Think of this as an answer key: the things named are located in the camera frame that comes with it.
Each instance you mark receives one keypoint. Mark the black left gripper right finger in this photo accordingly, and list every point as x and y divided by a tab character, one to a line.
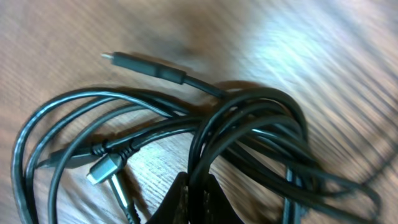
218	210

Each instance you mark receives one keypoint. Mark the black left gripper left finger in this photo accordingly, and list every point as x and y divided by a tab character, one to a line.
174	207

